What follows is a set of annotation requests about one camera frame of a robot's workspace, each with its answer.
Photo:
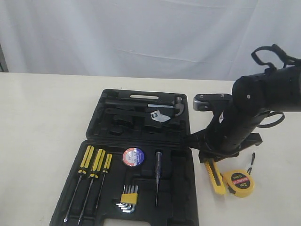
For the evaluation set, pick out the adjustable wrench black handle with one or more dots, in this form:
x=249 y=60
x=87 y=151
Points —
x=156 y=115

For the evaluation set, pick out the claw hammer black handle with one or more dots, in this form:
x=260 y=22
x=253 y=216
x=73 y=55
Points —
x=178 y=106

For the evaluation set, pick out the yellow utility knife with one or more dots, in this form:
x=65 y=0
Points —
x=215 y=177

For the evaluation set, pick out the clear handle tester screwdriver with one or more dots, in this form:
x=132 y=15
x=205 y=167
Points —
x=158 y=173

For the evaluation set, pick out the middle yellow black screwdriver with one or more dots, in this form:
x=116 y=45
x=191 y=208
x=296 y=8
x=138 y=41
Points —
x=94 y=174

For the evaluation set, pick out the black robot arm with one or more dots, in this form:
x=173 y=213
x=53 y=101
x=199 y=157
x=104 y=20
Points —
x=264 y=94

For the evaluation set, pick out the black electrical tape roll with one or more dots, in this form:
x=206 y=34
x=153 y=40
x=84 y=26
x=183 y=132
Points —
x=133 y=157

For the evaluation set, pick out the black plastic tool case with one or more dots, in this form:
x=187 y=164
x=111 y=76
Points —
x=177 y=201

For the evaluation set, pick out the hex key set yellow holder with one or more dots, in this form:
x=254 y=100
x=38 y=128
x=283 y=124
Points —
x=129 y=199

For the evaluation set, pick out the small yellow black screwdriver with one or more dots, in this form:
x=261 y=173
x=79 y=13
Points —
x=105 y=171

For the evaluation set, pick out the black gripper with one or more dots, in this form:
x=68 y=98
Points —
x=230 y=129

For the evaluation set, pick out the large yellow black screwdriver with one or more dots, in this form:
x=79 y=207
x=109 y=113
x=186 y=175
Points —
x=82 y=171

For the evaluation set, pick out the white backdrop curtain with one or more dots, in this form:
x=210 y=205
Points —
x=177 y=39

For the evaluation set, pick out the yellow 2m tape measure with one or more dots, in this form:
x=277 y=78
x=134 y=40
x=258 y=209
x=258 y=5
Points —
x=239 y=182

